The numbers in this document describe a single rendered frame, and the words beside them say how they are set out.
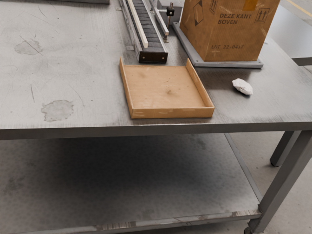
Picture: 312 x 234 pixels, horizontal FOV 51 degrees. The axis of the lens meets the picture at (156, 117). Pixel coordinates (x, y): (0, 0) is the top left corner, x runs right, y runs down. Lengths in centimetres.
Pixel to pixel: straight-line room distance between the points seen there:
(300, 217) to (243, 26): 119
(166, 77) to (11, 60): 54
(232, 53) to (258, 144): 115
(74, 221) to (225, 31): 97
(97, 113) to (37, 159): 76
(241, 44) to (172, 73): 30
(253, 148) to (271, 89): 106
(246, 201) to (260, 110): 64
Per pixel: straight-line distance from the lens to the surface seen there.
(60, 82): 112
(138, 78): 116
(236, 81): 122
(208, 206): 161
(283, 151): 217
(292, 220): 205
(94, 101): 104
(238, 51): 136
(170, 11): 140
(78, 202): 153
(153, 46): 128
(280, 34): 182
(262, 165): 224
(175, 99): 109
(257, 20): 133
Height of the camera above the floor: 147
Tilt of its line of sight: 39 degrees down
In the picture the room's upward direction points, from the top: 11 degrees clockwise
